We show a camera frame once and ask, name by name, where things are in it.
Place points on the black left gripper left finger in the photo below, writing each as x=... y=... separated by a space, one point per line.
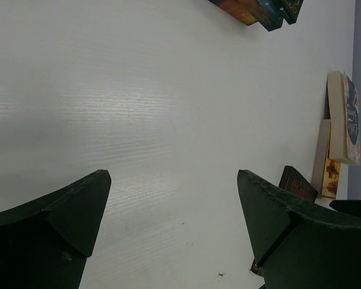
x=45 y=243

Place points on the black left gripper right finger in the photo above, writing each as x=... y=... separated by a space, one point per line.
x=322 y=251

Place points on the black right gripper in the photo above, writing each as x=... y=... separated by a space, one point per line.
x=351 y=207

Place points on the brown orange Leonard Tulane book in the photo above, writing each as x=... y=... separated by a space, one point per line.
x=267 y=224

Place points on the floral white Little Women book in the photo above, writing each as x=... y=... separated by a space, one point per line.
x=344 y=119

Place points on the Animal Farm green book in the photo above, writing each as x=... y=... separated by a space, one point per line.
x=290 y=9

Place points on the Nineteen Eighty-Four blue book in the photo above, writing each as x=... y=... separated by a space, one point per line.
x=269 y=15

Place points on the Three Days to See book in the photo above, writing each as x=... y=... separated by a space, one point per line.
x=236 y=10

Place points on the yellow orange book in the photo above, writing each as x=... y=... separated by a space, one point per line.
x=326 y=172

